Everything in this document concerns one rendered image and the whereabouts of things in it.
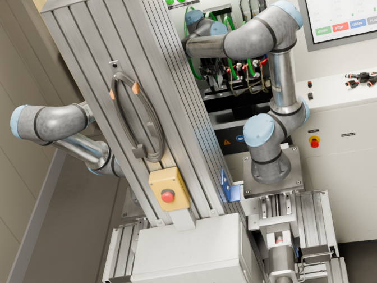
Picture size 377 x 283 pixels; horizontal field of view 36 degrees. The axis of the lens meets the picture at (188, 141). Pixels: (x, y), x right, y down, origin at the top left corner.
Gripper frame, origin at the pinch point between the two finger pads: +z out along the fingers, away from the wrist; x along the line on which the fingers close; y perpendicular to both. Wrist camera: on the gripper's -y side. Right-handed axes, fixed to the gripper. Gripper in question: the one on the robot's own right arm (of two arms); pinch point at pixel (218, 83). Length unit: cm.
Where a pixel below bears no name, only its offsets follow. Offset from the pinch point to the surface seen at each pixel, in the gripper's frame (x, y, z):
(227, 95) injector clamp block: -4.6, -24.6, 23.2
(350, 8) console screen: 58, -31, -5
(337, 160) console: 41, -3, 55
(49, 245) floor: -157, -33, 121
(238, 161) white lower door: -4.4, -3.0, 47.5
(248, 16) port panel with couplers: 10, -57, 1
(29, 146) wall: -175, -93, 82
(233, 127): -1.1, -3.0, 26.4
